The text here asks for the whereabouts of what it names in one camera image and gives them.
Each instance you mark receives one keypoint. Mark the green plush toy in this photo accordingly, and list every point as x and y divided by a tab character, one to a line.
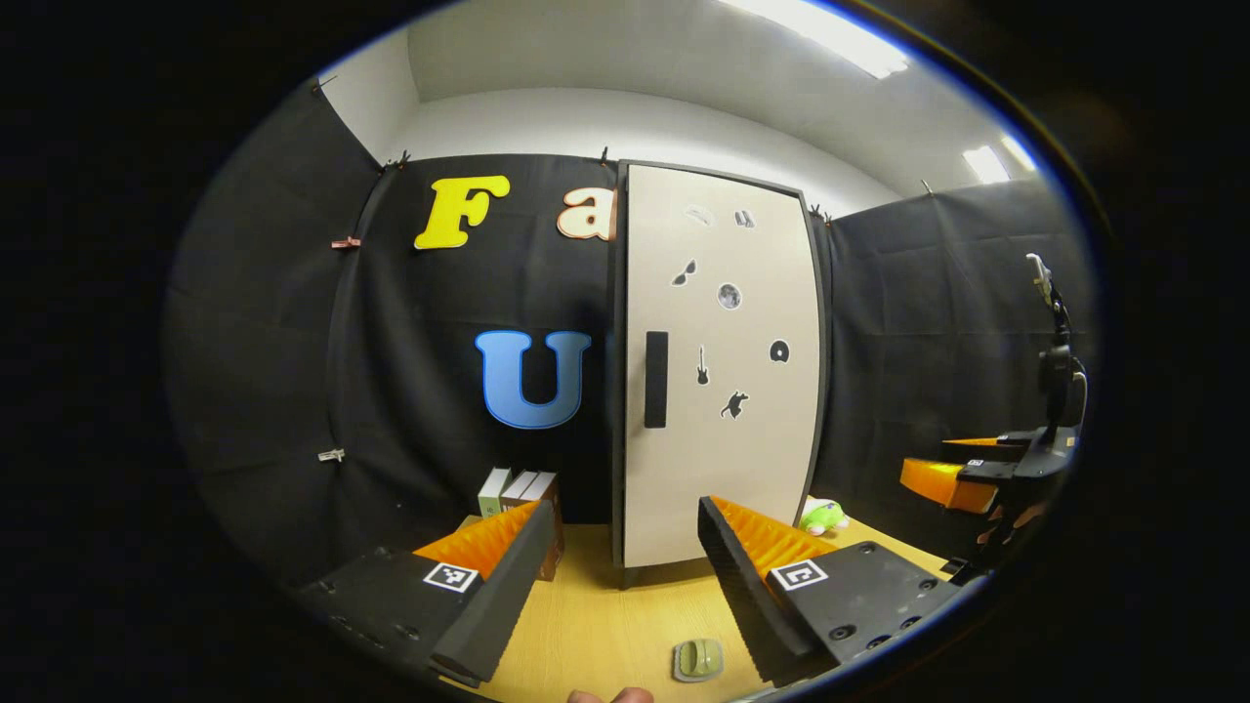
822	516

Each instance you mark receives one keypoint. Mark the long ceiling light panel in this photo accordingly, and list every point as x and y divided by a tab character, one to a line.
830	34

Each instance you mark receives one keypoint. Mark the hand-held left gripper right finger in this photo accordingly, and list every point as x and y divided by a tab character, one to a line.
737	596

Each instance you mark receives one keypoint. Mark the small ceiling light panel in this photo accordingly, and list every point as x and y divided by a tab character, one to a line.
1020	153
984	164

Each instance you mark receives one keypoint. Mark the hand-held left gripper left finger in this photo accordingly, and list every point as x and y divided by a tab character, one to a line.
488	605

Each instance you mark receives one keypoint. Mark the black backdrop cloth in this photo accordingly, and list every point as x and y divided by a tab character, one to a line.
264	342

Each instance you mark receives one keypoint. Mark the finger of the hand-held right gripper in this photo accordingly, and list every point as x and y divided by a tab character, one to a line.
986	471
1006	441

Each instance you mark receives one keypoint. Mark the brown book grey top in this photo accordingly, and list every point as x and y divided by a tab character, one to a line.
518	491

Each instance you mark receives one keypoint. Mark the black stand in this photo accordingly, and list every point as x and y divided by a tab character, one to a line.
1053	312

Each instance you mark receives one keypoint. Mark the white cloth clip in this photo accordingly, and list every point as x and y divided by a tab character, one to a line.
331	455

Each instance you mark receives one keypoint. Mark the small green bottle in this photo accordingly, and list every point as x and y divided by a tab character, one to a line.
699	659

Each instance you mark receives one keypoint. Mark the pink cloth clip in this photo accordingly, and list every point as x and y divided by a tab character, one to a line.
345	242

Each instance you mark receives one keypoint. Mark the beige cabinet door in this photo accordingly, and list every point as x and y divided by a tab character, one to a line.
752	469

